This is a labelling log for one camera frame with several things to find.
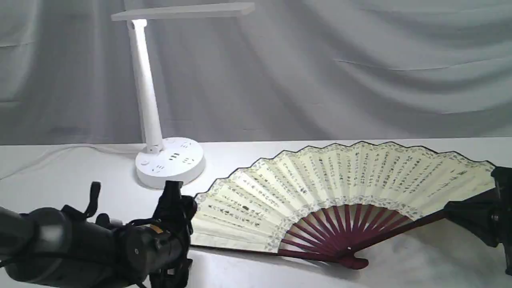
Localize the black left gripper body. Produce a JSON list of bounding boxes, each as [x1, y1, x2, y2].
[[116, 181, 197, 288]]

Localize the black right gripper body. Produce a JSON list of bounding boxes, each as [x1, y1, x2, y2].
[[491, 166, 512, 276]]

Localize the folding paper fan red ribs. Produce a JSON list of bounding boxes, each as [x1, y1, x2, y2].
[[190, 141, 496, 270]]

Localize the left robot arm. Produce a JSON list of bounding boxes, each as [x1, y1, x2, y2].
[[0, 181, 198, 288]]

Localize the white desk lamp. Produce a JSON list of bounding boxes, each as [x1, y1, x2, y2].
[[110, 2, 255, 188]]

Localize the grey backdrop curtain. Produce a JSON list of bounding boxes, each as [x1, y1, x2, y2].
[[1, 0, 512, 145]]

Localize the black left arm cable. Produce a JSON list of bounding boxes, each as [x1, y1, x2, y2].
[[60, 181, 188, 288]]

